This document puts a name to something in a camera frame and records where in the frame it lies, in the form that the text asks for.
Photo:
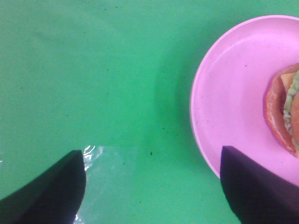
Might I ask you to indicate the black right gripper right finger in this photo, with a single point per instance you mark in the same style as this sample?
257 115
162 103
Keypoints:
255 194

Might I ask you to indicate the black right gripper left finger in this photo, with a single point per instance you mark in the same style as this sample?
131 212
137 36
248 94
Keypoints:
54 197

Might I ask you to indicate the pink round plate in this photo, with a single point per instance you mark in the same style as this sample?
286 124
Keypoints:
226 104

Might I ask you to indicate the toy hamburger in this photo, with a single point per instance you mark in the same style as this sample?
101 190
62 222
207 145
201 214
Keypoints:
281 108

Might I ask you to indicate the clear tape strip front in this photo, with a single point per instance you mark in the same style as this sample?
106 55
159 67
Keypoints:
109 174

